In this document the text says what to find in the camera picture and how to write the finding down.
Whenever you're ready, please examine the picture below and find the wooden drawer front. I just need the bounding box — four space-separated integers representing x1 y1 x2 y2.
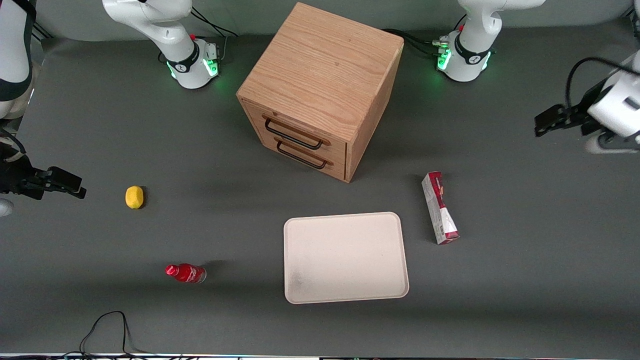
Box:
249 129 347 182
242 101 349 160

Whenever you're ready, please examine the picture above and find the black right base cable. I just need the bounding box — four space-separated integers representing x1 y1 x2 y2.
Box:
190 7 240 62

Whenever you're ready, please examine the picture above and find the beige plastic tray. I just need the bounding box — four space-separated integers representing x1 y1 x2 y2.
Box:
283 212 410 305

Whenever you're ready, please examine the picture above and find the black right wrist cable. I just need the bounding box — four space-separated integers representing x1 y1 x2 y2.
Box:
0 128 27 164

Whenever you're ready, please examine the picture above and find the black metal drawer handle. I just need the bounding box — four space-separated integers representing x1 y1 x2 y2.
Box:
275 139 329 170
263 117 325 151

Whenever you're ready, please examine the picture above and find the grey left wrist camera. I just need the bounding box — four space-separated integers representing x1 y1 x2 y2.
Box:
585 133 640 155

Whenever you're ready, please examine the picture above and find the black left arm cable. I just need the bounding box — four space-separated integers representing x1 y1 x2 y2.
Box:
565 56 640 109

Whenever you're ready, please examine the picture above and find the red soda bottle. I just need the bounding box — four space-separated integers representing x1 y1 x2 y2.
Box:
165 263 207 284

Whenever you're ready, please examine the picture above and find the black looped table cable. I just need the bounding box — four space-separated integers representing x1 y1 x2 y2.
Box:
79 310 151 357

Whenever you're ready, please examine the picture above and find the black left base cable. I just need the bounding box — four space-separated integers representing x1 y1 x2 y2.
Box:
382 28 444 57

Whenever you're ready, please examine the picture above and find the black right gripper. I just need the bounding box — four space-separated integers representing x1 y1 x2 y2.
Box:
0 144 87 201

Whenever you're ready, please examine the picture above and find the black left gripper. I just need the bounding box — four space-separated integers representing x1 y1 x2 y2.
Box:
534 76 614 138

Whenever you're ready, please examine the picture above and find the yellow lemon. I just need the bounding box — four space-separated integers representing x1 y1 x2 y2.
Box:
124 185 145 210

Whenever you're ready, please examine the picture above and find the red cookie box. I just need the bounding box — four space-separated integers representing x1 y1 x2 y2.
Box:
421 171 461 246

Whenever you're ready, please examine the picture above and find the black base cable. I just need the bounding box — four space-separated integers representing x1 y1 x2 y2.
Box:
190 7 240 62
382 28 444 57

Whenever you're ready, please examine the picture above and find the wooden drawer cabinet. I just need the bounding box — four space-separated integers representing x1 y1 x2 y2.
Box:
236 2 405 184

